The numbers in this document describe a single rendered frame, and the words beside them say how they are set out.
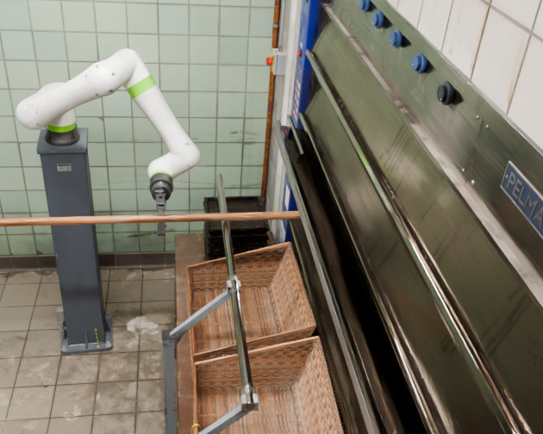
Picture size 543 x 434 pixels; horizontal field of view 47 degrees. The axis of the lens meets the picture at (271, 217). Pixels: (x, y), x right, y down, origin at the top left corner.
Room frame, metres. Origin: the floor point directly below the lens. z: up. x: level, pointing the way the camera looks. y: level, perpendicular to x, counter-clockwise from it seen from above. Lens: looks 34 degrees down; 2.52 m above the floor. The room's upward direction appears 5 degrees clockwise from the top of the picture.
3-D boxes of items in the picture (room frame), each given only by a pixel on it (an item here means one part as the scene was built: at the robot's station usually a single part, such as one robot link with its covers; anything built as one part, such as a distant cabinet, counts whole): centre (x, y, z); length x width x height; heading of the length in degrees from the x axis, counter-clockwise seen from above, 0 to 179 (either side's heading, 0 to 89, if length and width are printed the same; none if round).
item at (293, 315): (2.00, 0.08, 0.72); 0.56 x 0.49 x 0.28; 12
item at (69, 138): (2.52, 0.96, 1.23); 0.26 x 0.15 x 0.06; 15
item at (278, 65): (2.95, 0.03, 1.46); 0.10 x 0.07 x 0.10; 11
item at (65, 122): (2.45, 0.95, 1.36); 0.16 x 0.13 x 0.19; 163
